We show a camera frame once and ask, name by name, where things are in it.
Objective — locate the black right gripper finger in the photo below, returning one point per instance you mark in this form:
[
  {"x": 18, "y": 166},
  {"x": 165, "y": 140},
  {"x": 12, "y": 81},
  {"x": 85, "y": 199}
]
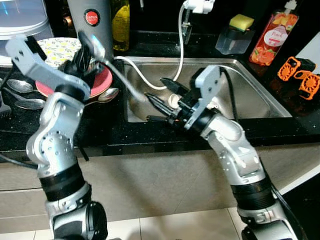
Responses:
[
  {"x": 175, "y": 88},
  {"x": 161, "y": 105}
]

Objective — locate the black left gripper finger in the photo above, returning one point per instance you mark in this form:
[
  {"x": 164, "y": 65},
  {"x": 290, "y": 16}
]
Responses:
[
  {"x": 80, "y": 57},
  {"x": 93, "y": 62}
]

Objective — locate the white plastic ladle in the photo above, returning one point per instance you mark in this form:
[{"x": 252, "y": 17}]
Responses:
[{"x": 173, "y": 101}]

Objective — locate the steel spoon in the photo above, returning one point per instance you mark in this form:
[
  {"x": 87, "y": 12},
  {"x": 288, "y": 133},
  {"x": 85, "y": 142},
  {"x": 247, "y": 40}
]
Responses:
[
  {"x": 31, "y": 104},
  {"x": 20, "y": 86},
  {"x": 109, "y": 95},
  {"x": 97, "y": 47}
]

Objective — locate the pink plate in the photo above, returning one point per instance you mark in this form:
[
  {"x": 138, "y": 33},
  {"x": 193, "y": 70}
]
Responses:
[{"x": 102, "y": 80}]

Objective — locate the floral lemon print plate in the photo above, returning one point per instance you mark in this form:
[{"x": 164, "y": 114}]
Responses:
[{"x": 57, "y": 50}]

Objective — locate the grey thermos red label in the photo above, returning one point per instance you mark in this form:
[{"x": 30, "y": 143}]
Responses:
[{"x": 80, "y": 15}]

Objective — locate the yellow oil bottle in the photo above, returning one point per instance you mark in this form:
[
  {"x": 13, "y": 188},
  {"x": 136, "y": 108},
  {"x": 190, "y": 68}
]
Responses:
[{"x": 121, "y": 25}]

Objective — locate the white cutting board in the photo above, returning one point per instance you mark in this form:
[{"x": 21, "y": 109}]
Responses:
[{"x": 315, "y": 47}]

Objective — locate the clear plastic container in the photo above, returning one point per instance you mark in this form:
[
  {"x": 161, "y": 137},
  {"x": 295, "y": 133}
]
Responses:
[{"x": 22, "y": 17}]

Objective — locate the clear soap dispenser box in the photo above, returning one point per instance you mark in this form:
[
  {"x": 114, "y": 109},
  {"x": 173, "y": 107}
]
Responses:
[{"x": 234, "y": 41}]

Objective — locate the stainless steel sink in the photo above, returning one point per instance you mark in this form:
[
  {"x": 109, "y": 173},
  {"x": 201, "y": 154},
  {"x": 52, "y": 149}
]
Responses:
[{"x": 260, "y": 95}]

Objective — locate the steel fork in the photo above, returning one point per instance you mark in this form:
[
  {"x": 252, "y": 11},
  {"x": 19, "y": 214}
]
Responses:
[{"x": 4, "y": 111}]

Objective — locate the white faucet head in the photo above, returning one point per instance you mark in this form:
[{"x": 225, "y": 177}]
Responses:
[{"x": 202, "y": 6}]

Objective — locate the yellow green sponge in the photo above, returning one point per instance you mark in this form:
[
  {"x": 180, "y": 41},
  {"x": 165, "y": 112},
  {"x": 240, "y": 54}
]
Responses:
[{"x": 242, "y": 22}]

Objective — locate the peach soap pump bottle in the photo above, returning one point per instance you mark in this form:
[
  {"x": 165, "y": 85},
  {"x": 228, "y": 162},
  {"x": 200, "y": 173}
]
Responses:
[{"x": 274, "y": 40}]

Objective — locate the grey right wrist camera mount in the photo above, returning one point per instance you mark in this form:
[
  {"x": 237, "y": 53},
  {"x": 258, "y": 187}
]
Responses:
[{"x": 207, "y": 85}]

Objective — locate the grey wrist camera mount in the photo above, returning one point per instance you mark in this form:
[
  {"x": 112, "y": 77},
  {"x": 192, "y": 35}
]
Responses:
[
  {"x": 207, "y": 85},
  {"x": 30, "y": 62}
]

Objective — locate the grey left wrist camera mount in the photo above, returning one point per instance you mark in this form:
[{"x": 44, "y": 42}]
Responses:
[{"x": 30, "y": 62}]

